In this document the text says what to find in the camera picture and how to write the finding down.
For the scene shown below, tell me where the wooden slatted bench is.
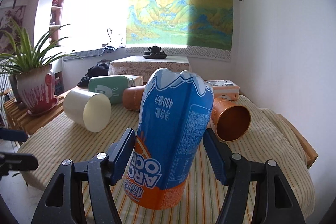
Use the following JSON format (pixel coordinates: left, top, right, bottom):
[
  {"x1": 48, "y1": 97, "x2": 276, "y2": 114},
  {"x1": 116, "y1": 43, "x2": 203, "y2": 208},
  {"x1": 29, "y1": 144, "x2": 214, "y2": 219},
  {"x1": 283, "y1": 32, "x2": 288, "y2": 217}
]
[{"x1": 3, "y1": 96, "x2": 64, "y2": 135}]

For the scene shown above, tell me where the ink painting wall scroll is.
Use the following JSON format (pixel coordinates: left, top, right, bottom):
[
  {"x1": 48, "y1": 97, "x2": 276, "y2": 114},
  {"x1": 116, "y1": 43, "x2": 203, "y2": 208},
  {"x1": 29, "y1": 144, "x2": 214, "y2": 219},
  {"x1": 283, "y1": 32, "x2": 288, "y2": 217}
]
[{"x1": 0, "y1": 6, "x2": 26, "y2": 53}]

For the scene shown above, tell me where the tissue pack left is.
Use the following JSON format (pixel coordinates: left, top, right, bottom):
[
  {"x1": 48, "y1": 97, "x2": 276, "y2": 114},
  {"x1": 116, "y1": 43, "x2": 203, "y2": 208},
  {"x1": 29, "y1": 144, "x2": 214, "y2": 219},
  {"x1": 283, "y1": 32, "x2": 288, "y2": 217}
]
[{"x1": 125, "y1": 75, "x2": 143, "y2": 88}]

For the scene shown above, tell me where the blue Arctic Ocean cup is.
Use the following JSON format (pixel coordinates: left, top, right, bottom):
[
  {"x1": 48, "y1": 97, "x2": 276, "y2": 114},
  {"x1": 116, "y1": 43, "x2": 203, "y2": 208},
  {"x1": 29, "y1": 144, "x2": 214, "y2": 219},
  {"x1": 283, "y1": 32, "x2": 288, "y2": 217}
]
[{"x1": 123, "y1": 68, "x2": 214, "y2": 210}]

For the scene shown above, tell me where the black bag on floor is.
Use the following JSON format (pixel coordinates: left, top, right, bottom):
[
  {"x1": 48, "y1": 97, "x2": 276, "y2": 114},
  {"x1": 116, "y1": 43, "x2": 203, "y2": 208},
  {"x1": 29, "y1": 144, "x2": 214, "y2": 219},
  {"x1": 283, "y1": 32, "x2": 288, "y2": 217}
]
[{"x1": 77, "y1": 62, "x2": 109, "y2": 88}]

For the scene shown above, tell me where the tissue pack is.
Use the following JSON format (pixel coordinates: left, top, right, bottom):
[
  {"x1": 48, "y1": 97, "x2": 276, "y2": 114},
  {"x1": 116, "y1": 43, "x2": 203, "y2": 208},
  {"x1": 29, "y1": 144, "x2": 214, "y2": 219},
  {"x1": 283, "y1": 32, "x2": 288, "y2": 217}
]
[
  {"x1": 125, "y1": 75, "x2": 143, "y2": 88},
  {"x1": 206, "y1": 80, "x2": 240, "y2": 101}
]

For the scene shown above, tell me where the white bookshelf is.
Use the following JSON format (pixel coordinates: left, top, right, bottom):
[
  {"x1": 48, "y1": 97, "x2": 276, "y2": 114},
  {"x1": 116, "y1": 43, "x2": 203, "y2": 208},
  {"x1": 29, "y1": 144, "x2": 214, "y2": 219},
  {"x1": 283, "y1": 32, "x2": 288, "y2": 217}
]
[{"x1": 33, "y1": 0, "x2": 63, "y2": 45}]

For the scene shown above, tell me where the lace covered low table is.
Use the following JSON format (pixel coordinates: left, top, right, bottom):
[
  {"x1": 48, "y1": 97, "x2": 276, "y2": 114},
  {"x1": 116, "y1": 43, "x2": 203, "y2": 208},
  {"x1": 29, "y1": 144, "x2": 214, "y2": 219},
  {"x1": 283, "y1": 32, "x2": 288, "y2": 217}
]
[{"x1": 108, "y1": 55, "x2": 191, "y2": 83}]

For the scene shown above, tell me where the orange cup left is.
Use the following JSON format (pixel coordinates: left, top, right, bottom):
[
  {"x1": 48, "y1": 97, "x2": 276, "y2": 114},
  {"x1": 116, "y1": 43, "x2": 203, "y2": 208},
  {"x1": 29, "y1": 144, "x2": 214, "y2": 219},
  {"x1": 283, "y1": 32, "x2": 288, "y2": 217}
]
[{"x1": 122, "y1": 85, "x2": 145, "y2": 111}]

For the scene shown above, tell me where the copper orange cup right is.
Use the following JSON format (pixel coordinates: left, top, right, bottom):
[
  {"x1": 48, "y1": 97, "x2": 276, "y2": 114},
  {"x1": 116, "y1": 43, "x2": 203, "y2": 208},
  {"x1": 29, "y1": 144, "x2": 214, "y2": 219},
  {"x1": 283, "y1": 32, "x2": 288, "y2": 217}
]
[{"x1": 210, "y1": 97, "x2": 251, "y2": 142}]

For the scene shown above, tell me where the red white flower pot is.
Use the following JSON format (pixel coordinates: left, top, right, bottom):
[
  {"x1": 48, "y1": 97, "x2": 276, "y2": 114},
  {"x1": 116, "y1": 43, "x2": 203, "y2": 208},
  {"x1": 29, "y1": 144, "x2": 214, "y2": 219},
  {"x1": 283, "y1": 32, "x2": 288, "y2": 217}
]
[{"x1": 16, "y1": 64, "x2": 58, "y2": 116}]

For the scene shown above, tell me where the black teapot set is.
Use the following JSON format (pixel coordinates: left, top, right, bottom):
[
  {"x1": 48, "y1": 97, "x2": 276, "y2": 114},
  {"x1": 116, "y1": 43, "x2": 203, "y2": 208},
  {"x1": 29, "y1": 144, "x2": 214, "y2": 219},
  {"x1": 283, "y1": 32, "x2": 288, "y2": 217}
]
[{"x1": 143, "y1": 45, "x2": 167, "y2": 59}]

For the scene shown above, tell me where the landscape painting roller blind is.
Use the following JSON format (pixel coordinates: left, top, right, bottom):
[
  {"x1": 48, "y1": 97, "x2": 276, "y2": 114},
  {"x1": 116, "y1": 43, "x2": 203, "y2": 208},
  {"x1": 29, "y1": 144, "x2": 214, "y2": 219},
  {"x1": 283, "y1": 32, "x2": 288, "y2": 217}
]
[{"x1": 126, "y1": 0, "x2": 234, "y2": 61}]

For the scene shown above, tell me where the white cylindrical cup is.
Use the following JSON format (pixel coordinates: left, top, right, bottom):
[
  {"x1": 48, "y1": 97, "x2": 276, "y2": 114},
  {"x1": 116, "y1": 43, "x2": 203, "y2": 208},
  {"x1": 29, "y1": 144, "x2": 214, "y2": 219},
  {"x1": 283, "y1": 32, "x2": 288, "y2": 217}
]
[{"x1": 63, "y1": 89, "x2": 111, "y2": 132}]

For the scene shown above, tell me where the tissue pack right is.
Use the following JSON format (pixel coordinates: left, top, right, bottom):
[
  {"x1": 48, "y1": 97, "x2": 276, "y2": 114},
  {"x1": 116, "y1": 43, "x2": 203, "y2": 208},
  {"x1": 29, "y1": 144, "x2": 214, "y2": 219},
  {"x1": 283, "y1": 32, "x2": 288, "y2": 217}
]
[{"x1": 206, "y1": 80, "x2": 240, "y2": 101}]

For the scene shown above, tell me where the green spider plant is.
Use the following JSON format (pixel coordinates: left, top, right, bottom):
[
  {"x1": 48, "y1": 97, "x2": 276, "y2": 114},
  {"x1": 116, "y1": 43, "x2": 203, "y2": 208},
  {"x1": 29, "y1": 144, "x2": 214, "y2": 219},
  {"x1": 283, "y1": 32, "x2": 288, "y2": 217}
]
[{"x1": 1, "y1": 19, "x2": 79, "y2": 75}]

